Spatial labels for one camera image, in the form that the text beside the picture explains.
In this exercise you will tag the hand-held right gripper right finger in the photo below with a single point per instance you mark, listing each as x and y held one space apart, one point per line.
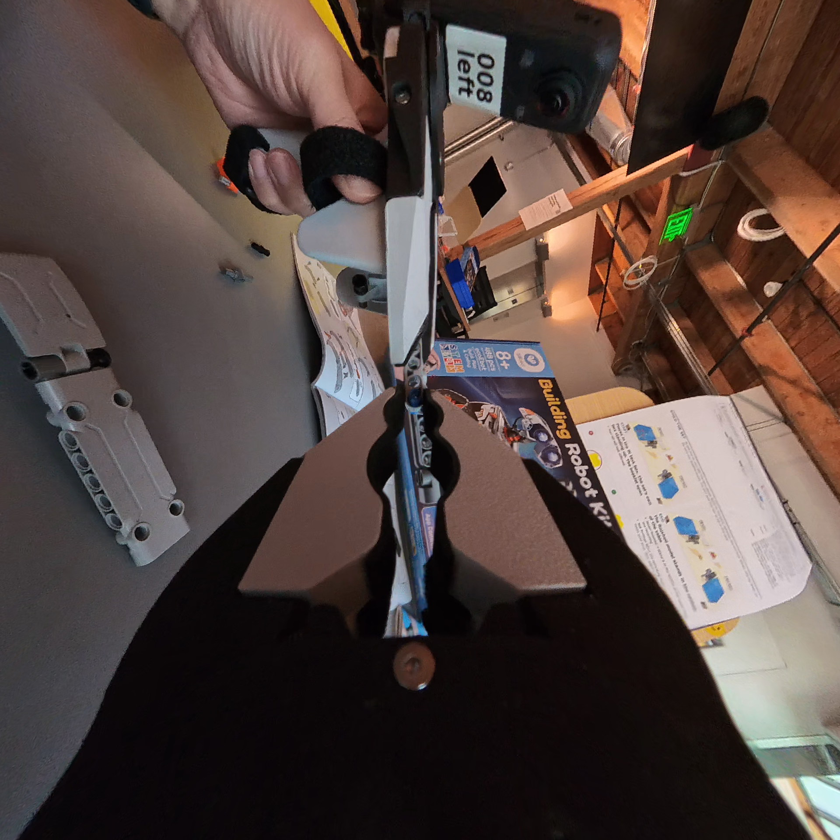
512 518

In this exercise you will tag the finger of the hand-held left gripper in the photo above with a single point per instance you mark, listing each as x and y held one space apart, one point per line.
407 275

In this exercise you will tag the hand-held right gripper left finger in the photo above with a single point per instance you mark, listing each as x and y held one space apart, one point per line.
315 525

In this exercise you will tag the grey perforated beam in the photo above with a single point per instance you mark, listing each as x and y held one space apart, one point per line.
421 446

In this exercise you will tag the grey desk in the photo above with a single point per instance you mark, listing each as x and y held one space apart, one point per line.
164 295

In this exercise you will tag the person's left hand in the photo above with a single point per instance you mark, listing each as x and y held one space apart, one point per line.
262 65

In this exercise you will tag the blue storage bins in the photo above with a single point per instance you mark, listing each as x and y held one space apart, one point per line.
464 275

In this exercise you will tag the blue toy kit box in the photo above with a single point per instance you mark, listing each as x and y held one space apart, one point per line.
518 407

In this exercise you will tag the open instruction booklet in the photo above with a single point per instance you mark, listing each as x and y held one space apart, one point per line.
341 367

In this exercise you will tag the wooden beam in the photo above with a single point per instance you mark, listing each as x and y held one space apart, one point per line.
590 191

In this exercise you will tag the small black pin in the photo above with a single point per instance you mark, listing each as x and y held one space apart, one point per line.
260 249

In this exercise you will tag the black flat panel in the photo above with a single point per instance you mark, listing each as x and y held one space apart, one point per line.
689 79

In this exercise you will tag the white paper notice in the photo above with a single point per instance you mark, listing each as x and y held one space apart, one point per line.
544 208

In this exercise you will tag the light wooden chair back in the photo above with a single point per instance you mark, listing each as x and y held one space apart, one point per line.
610 400

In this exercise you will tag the small grey connector piece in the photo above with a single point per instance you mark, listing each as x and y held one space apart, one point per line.
235 274

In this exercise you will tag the white printed paper sheet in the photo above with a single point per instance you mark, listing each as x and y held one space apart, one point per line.
709 512

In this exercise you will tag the small orange connector piece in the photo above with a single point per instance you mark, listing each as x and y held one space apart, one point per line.
223 180

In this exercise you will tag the black foam cylinder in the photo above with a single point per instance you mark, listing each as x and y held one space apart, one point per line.
735 122

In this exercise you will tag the green exit sign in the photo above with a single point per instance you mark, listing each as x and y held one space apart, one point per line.
676 225

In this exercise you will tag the metal duct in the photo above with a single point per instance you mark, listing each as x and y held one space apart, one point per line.
610 128

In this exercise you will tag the black square wall panel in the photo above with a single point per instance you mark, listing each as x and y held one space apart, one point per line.
487 187

